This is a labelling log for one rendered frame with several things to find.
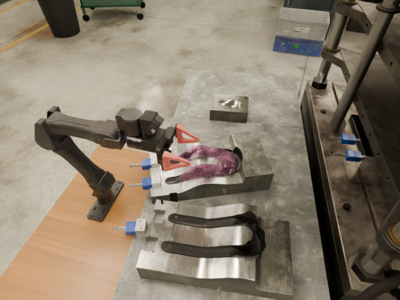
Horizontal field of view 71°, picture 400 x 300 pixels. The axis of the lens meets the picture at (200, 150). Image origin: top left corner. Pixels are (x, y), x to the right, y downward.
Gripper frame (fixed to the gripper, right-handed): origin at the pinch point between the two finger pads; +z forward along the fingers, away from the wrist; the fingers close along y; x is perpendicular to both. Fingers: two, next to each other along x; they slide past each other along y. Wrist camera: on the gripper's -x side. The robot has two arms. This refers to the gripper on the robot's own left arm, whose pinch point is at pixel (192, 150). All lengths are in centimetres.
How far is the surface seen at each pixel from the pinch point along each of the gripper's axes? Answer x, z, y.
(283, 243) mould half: 33.6, 33.8, -3.3
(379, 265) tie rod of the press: 30, 63, -5
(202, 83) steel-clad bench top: 40, -22, 95
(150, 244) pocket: 33.9, -10.5, -16.1
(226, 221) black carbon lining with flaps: 29.1, 13.1, -3.0
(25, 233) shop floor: 122, -121, 4
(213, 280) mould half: 31.3, 13.2, -22.5
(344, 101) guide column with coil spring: 21, 55, 70
